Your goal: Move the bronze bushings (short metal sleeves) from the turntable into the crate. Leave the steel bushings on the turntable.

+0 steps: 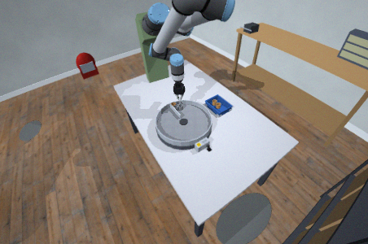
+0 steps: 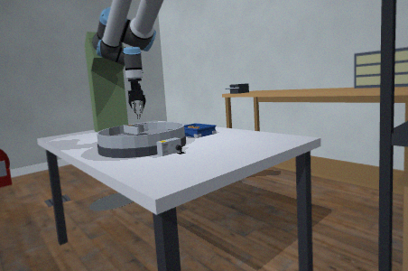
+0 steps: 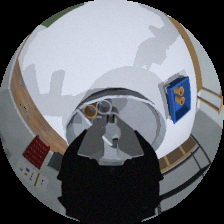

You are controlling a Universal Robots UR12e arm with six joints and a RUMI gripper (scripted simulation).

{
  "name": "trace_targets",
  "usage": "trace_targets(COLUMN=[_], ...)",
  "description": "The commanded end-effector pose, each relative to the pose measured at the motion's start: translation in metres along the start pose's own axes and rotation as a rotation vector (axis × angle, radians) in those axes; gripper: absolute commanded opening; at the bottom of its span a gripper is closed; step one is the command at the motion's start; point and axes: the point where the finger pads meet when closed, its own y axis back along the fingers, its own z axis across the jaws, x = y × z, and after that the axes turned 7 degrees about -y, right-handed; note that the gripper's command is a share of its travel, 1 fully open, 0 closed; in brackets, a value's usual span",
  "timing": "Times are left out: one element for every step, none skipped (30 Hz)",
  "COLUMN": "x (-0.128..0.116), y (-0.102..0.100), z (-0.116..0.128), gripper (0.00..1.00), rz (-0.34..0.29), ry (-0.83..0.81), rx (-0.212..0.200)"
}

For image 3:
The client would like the blue crate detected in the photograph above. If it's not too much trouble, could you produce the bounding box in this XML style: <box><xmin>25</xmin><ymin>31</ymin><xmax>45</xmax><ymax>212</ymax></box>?
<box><xmin>163</xmin><ymin>75</ymin><xmax>191</xmax><ymax>124</ymax></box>

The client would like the bronze bushing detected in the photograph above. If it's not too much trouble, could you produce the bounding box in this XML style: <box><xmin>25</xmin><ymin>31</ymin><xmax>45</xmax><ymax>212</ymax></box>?
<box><xmin>175</xmin><ymin>94</ymin><xmax>185</xmax><ymax>105</ymax></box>
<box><xmin>173</xmin><ymin>86</ymin><xmax>184</xmax><ymax>95</ymax></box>
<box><xmin>83</xmin><ymin>102</ymin><xmax>98</xmax><ymax>118</ymax></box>

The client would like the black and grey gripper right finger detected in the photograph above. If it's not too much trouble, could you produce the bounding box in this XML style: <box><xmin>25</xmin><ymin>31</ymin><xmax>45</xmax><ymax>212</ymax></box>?
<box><xmin>113</xmin><ymin>114</ymin><xmax>164</xmax><ymax>181</ymax></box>

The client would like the grey metal sleeve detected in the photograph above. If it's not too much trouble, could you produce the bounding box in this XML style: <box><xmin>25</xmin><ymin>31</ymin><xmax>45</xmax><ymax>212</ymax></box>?
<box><xmin>96</xmin><ymin>98</ymin><xmax>112</xmax><ymax>114</ymax></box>
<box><xmin>108</xmin><ymin>106</ymin><xmax>120</xmax><ymax>125</ymax></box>
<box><xmin>92</xmin><ymin>112</ymin><xmax>104</xmax><ymax>124</ymax></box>

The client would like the grey round turntable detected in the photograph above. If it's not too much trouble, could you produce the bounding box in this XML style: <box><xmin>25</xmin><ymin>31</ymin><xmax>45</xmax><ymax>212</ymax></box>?
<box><xmin>64</xmin><ymin>88</ymin><xmax>167</xmax><ymax>166</ymax></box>

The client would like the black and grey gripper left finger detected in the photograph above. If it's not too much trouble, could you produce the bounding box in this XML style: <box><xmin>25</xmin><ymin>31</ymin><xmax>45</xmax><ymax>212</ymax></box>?
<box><xmin>57</xmin><ymin>114</ymin><xmax>109</xmax><ymax>181</ymax></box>

